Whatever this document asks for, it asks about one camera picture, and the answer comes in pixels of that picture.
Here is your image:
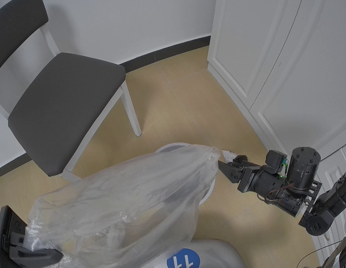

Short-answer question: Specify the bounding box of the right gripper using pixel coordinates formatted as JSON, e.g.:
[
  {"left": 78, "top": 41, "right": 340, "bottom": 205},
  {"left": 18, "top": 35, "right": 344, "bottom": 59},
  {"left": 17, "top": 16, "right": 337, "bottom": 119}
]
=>
[{"left": 218, "top": 161, "right": 286, "bottom": 199}]

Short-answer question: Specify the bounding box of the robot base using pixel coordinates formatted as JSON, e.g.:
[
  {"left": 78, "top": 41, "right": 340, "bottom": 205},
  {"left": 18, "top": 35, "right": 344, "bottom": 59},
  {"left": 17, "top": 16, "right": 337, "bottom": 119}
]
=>
[{"left": 151, "top": 238, "right": 244, "bottom": 268}]

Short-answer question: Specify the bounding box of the white wardrobe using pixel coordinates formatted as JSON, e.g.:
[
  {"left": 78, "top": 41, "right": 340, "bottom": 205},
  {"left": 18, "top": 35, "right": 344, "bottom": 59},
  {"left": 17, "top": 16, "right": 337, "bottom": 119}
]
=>
[{"left": 207, "top": 0, "right": 346, "bottom": 164}]

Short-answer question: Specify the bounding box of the grey seat white chair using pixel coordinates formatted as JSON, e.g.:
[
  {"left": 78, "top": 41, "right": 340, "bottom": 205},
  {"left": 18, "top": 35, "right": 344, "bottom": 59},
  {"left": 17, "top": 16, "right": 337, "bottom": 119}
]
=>
[{"left": 0, "top": 0, "right": 143, "bottom": 182}]

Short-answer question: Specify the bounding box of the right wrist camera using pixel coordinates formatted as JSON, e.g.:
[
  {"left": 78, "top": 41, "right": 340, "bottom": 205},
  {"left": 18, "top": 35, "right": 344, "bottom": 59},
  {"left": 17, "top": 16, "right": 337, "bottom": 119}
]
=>
[{"left": 264, "top": 150, "right": 289, "bottom": 175}]

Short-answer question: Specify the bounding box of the black cable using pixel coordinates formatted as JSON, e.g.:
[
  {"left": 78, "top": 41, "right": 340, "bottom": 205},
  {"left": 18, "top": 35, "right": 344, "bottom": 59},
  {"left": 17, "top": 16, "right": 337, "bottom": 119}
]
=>
[{"left": 298, "top": 240, "right": 344, "bottom": 268}]

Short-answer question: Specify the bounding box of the clear plastic bag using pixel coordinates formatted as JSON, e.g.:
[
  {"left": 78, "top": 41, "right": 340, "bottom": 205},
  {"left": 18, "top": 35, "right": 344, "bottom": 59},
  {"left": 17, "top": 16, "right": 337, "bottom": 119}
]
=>
[{"left": 23, "top": 144, "right": 221, "bottom": 268}]

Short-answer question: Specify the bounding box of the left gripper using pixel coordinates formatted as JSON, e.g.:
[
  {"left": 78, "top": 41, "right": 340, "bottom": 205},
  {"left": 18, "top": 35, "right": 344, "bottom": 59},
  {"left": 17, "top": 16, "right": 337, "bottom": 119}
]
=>
[{"left": 0, "top": 205, "right": 64, "bottom": 268}]

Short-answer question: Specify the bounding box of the white trash bin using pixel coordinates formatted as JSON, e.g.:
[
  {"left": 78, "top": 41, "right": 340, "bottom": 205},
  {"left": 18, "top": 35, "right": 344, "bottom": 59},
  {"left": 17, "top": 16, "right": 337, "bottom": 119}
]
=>
[{"left": 155, "top": 142, "right": 217, "bottom": 206}]

